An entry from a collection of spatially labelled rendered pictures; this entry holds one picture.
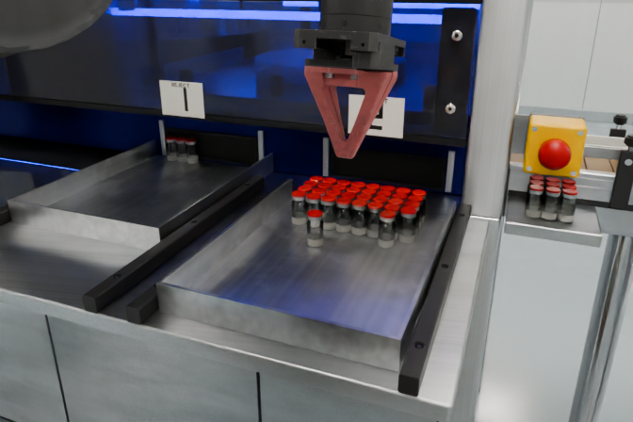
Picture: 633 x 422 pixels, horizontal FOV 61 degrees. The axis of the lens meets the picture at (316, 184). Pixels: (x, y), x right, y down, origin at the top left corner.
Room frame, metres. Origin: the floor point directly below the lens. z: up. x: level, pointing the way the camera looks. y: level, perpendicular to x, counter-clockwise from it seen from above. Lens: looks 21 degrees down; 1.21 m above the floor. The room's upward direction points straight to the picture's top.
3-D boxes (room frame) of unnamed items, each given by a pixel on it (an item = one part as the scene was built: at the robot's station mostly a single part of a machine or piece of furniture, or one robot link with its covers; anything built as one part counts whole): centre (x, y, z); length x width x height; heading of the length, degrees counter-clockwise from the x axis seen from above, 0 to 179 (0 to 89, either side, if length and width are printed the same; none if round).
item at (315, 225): (0.64, 0.00, 0.90); 0.02 x 0.02 x 0.04
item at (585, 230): (0.76, -0.36, 0.87); 0.14 x 0.13 x 0.02; 159
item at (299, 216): (0.68, -0.05, 0.91); 0.18 x 0.02 x 0.05; 68
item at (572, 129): (0.73, -0.33, 1.00); 0.08 x 0.07 x 0.07; 159
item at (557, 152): (0.68, -0.32, 1.00); 0.04 x 0.04 x 0.04; 69
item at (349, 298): (0.60, -0.02, 0.90); 0.34 x 0.26 x 0.04; 158
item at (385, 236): (0.64, -0.09, 0.91); 0.02 x 0.02 x 0.05
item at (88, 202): (0.83, 0.26, 0.90); 0.34 x 0.26 x 0.04; 159
